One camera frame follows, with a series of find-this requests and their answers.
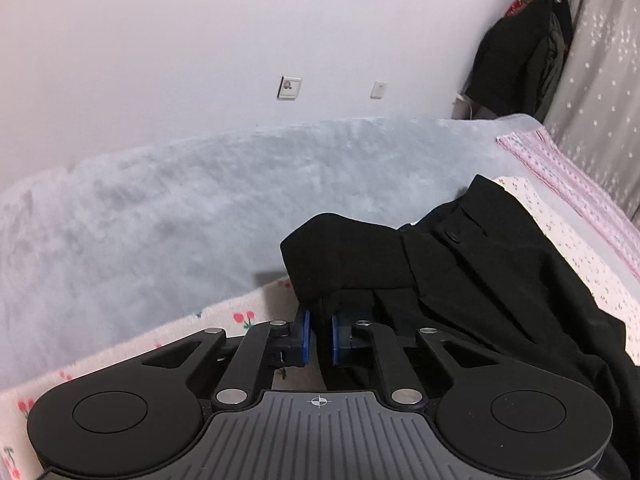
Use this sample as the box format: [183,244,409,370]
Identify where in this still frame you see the white cable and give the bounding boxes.
[452,92,477,120]

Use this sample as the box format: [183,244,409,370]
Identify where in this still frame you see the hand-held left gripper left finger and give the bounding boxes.
[142,307,312,409]

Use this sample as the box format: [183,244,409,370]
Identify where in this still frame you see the grey star print curtain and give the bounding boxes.
[542,0,640,221]

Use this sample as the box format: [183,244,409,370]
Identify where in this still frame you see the white wall socket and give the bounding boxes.
[277,75,303,102]

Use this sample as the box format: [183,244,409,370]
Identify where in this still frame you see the white dotted sheet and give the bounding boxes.
[492,175,640,367]

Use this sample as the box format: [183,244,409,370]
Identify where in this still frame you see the grey fluffy blanket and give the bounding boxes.
[0,115,546,392]

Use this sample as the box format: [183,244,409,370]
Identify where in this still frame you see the black pants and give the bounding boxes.
[280,174,628,461]

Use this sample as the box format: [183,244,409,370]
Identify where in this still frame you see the black hanging jacket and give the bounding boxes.
[465,0,575,121]

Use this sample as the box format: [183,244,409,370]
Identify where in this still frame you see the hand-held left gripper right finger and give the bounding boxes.
[331,312,506,407]

